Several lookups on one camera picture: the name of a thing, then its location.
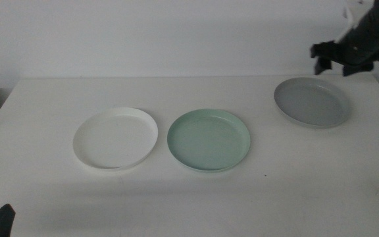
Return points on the white shallow bowl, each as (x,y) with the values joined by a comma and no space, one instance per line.
(117,141)

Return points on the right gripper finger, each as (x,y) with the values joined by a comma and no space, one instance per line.
(321,66)
(354,69)

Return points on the grey shallow bowl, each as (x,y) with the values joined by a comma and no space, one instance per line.
(311,103)

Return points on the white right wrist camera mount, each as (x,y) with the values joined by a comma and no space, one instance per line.
(349,19)

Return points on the mint green shallow bowl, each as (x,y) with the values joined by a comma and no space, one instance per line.
(209,141)

